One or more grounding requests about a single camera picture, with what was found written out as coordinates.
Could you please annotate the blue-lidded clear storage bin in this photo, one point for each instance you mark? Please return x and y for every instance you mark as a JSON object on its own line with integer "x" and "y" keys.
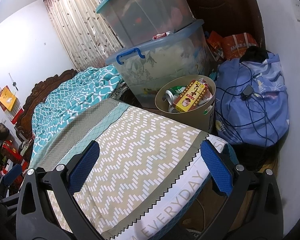
{"x": 147, "y": 67}

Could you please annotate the leaf patterned curtain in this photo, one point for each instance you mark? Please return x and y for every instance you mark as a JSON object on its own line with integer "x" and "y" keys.
{"x": 86, "y": 36}

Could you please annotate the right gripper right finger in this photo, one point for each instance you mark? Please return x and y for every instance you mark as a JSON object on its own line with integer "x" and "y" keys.
{"x": 264, "y": 217}

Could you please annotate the teal-lidded clear storage bin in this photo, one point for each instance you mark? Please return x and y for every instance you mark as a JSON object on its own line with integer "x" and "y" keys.
{"x": 137, "y": 21}

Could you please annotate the red gift boxes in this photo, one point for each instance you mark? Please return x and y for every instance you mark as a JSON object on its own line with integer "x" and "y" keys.
{"x": 10, "y": 152}

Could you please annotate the round beige trash bin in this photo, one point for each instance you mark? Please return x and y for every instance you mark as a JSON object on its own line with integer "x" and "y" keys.
{"x": 200, "y": 118}

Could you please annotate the dark wooden door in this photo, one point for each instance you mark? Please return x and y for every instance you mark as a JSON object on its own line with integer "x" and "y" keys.
{"x": 230, "y": 17}

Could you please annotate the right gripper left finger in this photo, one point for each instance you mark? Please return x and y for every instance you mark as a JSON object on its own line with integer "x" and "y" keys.
{"x": 35, "y": 218}

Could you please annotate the red yellow wall calendar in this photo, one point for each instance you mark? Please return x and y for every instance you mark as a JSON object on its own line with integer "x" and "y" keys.
{"x": 10, "y": 105}

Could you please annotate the beige chevron bed quilt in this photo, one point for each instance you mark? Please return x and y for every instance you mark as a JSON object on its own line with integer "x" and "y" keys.
{"x": 138, "y": 150}

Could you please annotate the blue cloth bundle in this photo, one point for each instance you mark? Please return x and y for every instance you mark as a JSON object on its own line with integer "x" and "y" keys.
{"x": 251, "y": 102}

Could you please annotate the green aluminium can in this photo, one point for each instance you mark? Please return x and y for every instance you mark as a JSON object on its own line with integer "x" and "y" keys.
{"x": 173, "y": 92}

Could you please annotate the carved dark wooden headboard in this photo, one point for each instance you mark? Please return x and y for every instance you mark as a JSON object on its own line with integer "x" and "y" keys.
{"x": 39, "y": 93}

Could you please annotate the yellow red medicine box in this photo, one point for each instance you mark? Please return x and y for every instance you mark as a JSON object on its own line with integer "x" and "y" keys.
{"x": 191, "y": 96}

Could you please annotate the white lettered mattress edge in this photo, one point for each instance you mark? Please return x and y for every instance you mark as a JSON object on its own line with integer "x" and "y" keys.
{"x": 170, "y": 200}

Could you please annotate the orange red gift bag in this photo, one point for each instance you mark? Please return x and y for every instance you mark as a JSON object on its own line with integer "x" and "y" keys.
{"x": 230, "y": 47}

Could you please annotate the teal patterned blanket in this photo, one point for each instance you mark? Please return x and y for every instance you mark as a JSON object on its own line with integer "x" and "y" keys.
{"x": 70, "y": 99}

